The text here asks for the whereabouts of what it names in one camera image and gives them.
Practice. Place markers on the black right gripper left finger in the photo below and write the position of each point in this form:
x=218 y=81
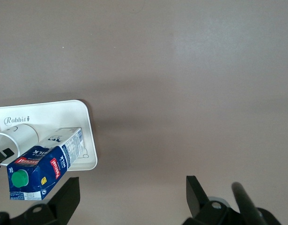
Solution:
x=64 y=199

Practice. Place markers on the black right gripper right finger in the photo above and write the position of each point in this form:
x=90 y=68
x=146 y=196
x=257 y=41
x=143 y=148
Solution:
x=200 y=206

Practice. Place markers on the blue and white milk carton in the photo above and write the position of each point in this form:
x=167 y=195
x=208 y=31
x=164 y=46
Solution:
x=40 y=178

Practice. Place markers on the cream plastic tray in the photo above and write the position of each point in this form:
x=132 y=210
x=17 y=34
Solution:
x=52 y=114

